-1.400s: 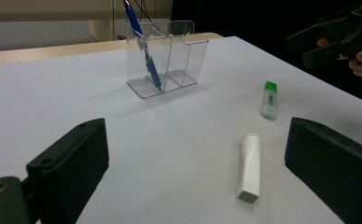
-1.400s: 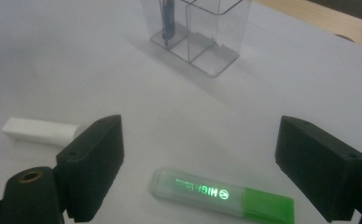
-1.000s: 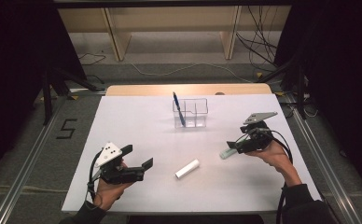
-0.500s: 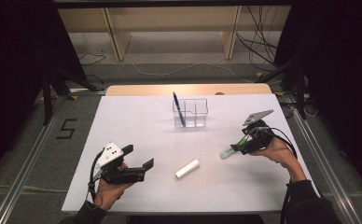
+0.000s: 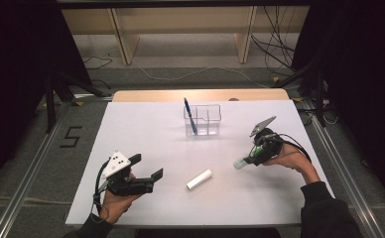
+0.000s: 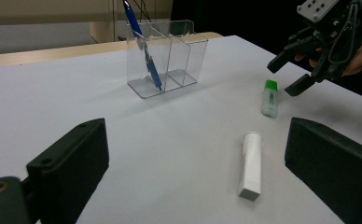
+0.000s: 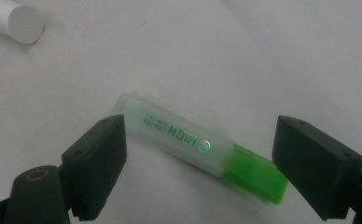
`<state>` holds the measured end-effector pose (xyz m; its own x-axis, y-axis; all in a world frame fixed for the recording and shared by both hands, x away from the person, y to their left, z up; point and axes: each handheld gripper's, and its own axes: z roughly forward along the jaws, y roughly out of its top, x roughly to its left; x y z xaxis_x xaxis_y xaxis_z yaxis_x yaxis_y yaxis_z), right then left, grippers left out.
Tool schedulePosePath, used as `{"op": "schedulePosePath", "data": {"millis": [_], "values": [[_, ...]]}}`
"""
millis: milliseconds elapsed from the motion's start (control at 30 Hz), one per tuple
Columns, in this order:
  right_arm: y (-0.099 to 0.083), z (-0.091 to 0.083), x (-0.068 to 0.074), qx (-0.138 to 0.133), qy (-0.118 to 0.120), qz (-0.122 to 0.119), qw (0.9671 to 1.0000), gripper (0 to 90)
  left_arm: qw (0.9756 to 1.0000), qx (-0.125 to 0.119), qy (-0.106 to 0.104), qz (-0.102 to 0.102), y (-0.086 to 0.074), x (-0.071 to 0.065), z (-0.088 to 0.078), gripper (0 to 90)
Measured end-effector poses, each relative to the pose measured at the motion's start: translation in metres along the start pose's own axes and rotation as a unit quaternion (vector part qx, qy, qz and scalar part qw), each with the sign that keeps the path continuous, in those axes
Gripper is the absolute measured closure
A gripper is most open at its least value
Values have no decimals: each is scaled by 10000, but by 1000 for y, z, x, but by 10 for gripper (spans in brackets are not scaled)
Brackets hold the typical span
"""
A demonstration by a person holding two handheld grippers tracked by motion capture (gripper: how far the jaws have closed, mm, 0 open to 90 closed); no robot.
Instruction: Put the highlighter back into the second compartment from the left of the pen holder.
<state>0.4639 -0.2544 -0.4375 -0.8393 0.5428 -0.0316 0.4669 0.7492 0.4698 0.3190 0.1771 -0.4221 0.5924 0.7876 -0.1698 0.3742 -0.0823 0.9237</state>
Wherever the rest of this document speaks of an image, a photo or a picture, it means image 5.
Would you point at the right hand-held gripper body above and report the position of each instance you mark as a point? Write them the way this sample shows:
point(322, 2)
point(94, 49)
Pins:
point(266, 145)

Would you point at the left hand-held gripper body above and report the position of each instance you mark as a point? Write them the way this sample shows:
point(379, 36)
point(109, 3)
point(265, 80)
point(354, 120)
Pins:
point(127, 183)

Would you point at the green highlighter marker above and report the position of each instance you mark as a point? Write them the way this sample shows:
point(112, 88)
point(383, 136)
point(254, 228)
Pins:
point(240, 163)

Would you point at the white glue stick tube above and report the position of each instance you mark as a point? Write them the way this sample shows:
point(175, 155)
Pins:
point(198, 179)

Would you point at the clear plastic pen organizer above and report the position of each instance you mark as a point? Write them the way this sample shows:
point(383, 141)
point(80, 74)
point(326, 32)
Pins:
point(210, 122)

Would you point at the blue ballpoint pen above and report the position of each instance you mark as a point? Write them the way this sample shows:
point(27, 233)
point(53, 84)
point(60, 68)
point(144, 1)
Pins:
point(190, 115)

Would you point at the person's left hand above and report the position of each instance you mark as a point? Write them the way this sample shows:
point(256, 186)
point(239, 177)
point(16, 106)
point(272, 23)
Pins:
point(117, 205)

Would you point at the person's right hand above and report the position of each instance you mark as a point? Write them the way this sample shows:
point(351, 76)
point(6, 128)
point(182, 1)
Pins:
point(293, 162)

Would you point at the white table cover sheet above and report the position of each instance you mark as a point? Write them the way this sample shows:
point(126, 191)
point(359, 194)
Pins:
point(167, 148)

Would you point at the wooden table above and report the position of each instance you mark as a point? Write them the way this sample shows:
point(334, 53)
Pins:
point(167, 95)

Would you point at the black metal stand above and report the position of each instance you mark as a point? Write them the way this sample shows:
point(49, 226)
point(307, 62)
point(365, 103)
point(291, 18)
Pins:
point(318, 92)
point(53, 99)

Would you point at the dark curtain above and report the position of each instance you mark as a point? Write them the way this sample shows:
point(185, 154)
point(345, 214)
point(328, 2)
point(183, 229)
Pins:
point(365, 82)
point(15, 66)

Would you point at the wooden bench shelf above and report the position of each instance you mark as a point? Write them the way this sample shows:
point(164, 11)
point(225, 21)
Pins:
point(180, 20)

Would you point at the aluminium floor rail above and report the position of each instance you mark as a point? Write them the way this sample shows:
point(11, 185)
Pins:
point(346, 172)
point(28, 178)

